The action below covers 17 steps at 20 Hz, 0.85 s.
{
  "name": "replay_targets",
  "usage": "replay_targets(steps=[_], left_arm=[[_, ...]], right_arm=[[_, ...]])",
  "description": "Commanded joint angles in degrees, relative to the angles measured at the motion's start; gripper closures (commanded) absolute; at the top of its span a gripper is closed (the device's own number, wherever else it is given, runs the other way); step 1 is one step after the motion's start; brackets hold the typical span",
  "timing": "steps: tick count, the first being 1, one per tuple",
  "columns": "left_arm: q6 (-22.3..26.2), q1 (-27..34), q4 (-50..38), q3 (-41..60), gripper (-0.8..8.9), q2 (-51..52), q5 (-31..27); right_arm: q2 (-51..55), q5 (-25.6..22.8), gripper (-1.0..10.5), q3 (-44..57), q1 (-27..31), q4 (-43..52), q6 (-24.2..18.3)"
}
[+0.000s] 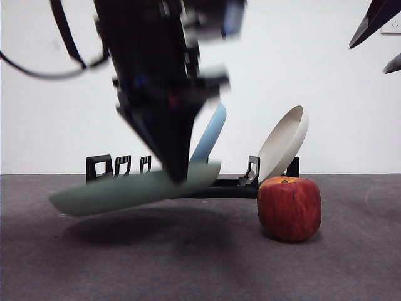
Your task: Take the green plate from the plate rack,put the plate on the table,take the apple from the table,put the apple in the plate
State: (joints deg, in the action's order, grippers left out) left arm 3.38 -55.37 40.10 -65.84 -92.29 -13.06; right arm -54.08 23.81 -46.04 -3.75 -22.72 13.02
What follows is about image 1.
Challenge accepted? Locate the green plate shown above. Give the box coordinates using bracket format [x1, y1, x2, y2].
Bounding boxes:
[49, 161, 222, 218]

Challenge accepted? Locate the red apple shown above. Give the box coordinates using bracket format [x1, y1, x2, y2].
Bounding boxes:
[257, 176, 323, 242]

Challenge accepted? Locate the blue plate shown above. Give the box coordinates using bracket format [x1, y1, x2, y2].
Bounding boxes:
[189, 103, 227, 164]

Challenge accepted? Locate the black plate rack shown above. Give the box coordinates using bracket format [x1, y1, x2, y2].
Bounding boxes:
[86, 154, 301, 199]

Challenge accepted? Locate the cream plate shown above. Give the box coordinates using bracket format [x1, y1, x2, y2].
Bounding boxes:
[257, 105, 310, 184]

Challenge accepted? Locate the white wall socket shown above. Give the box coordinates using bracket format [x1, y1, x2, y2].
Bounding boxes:
[380, 17, 401, 35]

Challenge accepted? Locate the thin black cable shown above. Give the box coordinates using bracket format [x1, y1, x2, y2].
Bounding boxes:
[0, 50, 110, 80]

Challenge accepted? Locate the flat black cable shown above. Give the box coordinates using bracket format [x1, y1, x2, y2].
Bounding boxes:
[49, 0, 88, 69]

